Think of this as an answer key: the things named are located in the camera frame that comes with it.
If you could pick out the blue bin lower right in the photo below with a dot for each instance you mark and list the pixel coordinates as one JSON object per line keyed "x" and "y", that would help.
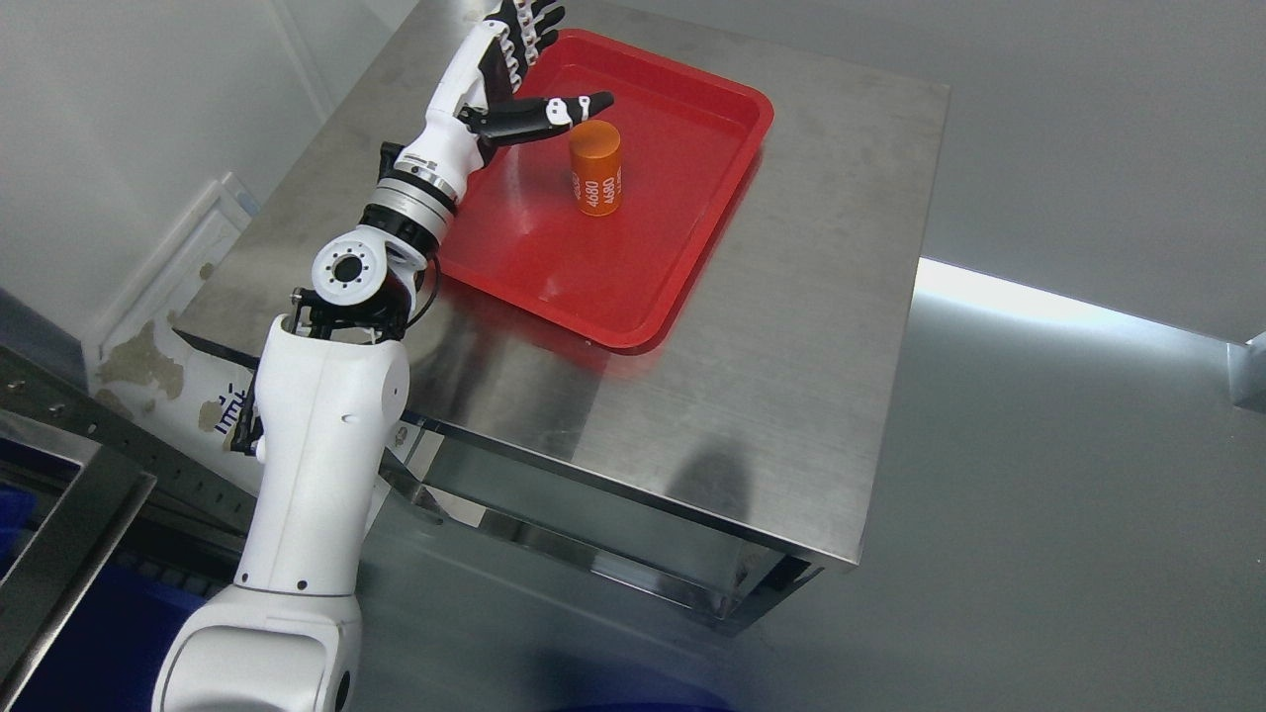
{"x": 108, "y": 655}

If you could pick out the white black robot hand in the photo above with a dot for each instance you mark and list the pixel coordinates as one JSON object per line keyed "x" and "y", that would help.
{"x": 476, "y": 108}

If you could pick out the stainless steel table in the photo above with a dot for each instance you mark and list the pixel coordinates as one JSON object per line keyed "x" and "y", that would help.
{"x": 687, "y": 396}

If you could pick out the orange cylindrical capacitor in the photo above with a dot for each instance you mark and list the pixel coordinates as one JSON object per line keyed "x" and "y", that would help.
{"x": 596, "y": 162}

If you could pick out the steel shelf rail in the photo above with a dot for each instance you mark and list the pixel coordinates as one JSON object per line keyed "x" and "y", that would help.
{"x": 76, "y": 475}

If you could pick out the red plastic tray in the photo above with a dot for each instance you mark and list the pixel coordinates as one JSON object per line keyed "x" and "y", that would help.
{"x": 609, "y": 257}

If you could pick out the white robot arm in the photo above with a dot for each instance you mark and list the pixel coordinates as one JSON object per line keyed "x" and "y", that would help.
{"x": 286, "y": 634}

